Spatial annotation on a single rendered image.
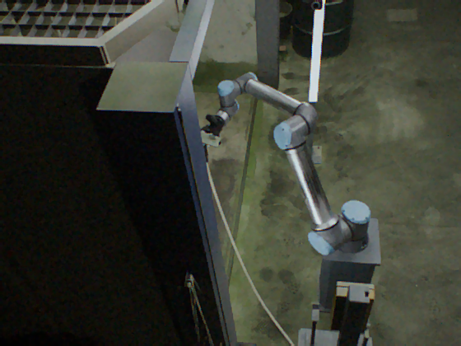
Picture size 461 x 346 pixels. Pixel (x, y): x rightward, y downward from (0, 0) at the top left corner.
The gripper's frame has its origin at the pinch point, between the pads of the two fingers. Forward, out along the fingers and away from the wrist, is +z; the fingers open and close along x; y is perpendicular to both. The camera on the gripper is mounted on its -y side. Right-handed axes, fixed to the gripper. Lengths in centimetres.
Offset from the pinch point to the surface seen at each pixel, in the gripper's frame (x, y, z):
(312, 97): -20, 47, -112
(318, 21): -21, -12, -112
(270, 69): 46, 84, -177
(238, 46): 72, 60, -167
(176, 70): -59, -114, 79
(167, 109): -65, -114, 91
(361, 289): -112, -49, 77
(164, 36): 18, -53, -10
